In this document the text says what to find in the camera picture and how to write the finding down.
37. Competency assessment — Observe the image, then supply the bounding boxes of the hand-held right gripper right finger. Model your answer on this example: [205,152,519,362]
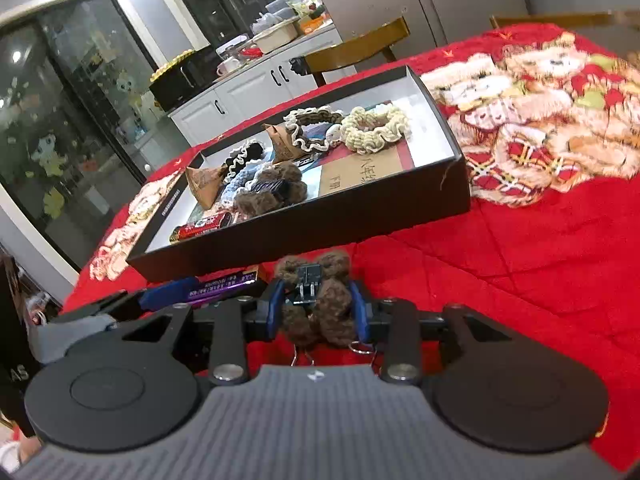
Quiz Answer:
[350,280,511,386]

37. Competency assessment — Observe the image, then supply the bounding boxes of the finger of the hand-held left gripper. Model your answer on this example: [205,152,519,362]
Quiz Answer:
[50,276,200,328]

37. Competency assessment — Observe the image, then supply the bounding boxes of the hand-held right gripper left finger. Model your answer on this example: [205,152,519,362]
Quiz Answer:
[120,280,288,386]

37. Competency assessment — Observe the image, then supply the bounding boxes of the purple packet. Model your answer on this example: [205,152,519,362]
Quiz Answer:
[187,265,268,303]

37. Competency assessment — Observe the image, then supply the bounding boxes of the red packet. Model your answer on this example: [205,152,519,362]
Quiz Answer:
[170,211,233,245]

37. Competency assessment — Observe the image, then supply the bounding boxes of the black cardboard box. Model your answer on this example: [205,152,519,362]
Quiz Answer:
[126,64,472,283]

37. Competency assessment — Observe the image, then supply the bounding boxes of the brown paper packet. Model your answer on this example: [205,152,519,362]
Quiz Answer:
[264,122,307,163]
[185,162,228,208]

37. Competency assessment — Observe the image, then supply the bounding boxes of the blue scrunchie with white lace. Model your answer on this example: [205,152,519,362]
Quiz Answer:
[220,160,276,206]

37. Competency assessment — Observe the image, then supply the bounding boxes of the black scrunchie with white lace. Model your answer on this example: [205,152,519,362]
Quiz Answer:
[222,139,268,183]

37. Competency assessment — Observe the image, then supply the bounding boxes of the cream knitted scrunchie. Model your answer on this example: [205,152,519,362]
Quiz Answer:
[340,104,412,155]

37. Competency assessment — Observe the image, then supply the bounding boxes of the brown scrunchie with white lace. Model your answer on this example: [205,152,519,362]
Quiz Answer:
[284,105,346,153]

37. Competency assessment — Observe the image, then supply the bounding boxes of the brown scrunchie in box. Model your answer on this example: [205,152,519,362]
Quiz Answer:
[232,161,308,223]

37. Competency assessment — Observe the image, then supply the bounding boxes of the red printed blanket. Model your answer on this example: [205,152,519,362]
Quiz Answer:
[62,22,640,473]

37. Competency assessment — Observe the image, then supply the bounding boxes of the glass sliding door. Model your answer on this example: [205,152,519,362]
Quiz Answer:
[0,0,196,271]

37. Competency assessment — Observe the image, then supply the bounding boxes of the black microwave oven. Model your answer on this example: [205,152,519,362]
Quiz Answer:
[149,45,221,111]

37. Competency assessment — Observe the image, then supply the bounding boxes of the white kitchen cabinet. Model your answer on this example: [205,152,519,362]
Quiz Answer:
[167,22,346,146]

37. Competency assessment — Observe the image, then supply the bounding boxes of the beige basin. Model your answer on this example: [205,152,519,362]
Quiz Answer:
[251,22,301,55]

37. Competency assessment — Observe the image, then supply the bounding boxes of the wooden chair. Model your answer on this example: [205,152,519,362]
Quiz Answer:
[302,16,411,88]
[490,10,640,31]

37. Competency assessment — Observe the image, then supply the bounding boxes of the orange box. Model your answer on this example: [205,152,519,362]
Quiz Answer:
[297,15,331,35]

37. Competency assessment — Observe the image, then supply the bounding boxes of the clear plastic containers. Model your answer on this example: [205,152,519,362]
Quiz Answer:
[250,0,296,33]

